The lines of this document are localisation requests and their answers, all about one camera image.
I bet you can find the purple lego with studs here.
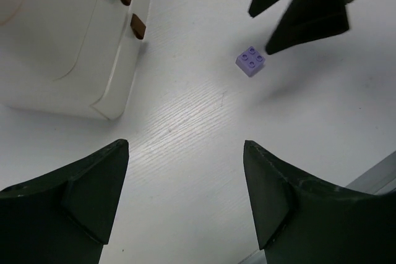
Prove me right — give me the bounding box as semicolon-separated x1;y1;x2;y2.
236;46;265;77

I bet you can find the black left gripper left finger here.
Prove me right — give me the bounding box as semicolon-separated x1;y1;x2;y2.
1;139;129;263

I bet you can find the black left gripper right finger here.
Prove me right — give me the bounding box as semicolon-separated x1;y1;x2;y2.
243;140;395;263

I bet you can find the white three-drawer cabinet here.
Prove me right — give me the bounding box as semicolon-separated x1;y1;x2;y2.
1;0;150;120

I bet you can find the brown bottom drawer handle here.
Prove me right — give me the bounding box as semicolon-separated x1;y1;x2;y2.
130;14;146;40

